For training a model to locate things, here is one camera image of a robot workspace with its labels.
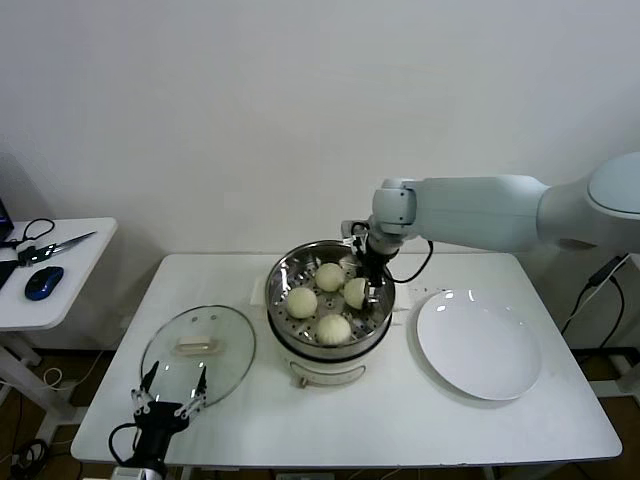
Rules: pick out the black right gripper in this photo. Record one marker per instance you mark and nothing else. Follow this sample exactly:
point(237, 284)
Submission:
point(375, 267)

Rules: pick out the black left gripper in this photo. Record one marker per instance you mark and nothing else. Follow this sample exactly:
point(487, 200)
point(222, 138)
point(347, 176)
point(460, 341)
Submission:
point(160, 422)

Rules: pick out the white steamed baozi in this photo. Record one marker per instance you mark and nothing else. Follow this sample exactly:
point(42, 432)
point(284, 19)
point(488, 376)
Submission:
point(302, 302)
point(356, 294)
point(333, 330)
point(330, 277)

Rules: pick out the glass pot lid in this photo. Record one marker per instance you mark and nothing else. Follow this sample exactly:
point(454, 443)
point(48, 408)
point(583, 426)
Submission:
point(225, 345)

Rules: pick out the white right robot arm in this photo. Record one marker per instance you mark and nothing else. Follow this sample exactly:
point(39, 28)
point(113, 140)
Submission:
point(475, 210)

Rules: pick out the stainless steel steamer basket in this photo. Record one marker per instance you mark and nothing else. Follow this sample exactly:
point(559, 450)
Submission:
point(282, 277)

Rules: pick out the white round plate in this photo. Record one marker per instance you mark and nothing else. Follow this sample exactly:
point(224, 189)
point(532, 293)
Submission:
point(475, 345)

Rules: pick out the white side table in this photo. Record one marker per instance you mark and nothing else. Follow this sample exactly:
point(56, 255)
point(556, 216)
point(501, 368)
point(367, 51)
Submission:
point(75, 280)

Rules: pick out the blue computer mouse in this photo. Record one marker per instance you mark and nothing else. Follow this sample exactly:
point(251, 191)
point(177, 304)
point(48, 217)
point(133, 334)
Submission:
point(45, 282)

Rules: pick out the black laptop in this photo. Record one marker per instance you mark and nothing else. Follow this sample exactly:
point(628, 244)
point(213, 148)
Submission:
point(5, 275)

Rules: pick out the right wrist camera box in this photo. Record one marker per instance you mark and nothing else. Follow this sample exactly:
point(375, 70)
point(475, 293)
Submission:
point(354, 229)

